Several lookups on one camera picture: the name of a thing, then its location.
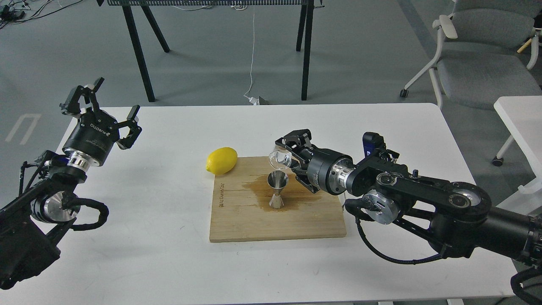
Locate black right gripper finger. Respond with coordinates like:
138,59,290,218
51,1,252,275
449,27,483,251
289,163,320,194
275,129,315,164

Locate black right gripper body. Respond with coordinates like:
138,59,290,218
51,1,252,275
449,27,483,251
307,147,354,195

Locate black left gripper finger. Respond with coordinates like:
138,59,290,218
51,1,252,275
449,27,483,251
114,105,142,150
59,77,105,123

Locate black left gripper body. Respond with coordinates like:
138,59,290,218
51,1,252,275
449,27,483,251
63,114,119,166

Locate clear glass measuring cup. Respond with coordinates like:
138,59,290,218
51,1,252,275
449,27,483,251
268,145,292,170

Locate steel double jigger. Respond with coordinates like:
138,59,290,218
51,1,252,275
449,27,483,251
267,170,289,210

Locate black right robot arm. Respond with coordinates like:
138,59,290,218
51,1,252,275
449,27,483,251
275,129,541,305

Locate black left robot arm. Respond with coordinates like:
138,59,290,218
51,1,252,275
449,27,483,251
0,78,142,290

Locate white power adapter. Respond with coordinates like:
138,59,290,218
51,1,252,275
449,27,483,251
248,97,269,105

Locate bamboo cutting board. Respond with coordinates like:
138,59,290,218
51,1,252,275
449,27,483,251
209,156,346,243

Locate yellow lemon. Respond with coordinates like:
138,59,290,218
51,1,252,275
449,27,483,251
205,147,238,175

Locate grey office chair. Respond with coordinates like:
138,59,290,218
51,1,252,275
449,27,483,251
399,0,541,110

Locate white hanging cable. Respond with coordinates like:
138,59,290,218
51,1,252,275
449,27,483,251
244,6,256,100

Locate black metal frame table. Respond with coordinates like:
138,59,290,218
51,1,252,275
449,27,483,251
97,0,324,103

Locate black floor cables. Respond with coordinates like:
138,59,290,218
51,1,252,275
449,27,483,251
0,0,85,30

